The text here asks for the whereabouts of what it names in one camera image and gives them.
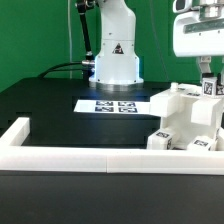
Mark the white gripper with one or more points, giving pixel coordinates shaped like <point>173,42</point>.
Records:
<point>192,38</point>

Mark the small tagged nut cube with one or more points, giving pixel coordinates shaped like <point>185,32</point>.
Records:
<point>211,87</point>

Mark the white chair back frame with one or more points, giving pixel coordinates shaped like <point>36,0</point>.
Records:
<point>188,101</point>

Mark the white tag sheet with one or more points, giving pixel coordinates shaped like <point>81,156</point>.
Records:
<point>112,107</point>

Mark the white U-shaped fence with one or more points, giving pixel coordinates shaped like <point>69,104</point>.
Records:
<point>14,155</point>

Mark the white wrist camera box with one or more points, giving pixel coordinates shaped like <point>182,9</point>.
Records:
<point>182,6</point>

